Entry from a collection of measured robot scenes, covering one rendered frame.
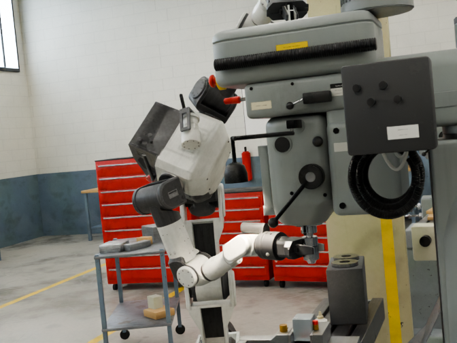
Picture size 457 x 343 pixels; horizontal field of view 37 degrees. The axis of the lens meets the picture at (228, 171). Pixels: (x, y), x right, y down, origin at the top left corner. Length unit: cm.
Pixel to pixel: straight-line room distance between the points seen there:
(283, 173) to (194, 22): 1012
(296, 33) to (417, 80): 44
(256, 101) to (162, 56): 1028
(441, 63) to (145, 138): 105
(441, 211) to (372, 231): 197
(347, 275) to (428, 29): 894
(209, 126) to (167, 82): 974
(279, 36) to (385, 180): 49
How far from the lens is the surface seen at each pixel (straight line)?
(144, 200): 229
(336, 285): 231
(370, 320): 238
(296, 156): 191
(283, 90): 190
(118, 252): 494
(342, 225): 378
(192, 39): 1196
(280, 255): 206
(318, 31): 188
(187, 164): 230
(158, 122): 241
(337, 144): 186
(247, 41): 193
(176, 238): 228
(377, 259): 378
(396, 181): 185
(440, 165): 179
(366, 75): 160
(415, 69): 159
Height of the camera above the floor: 159
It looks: 3 degrees down
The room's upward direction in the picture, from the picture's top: 5 degrees counter-clockwise
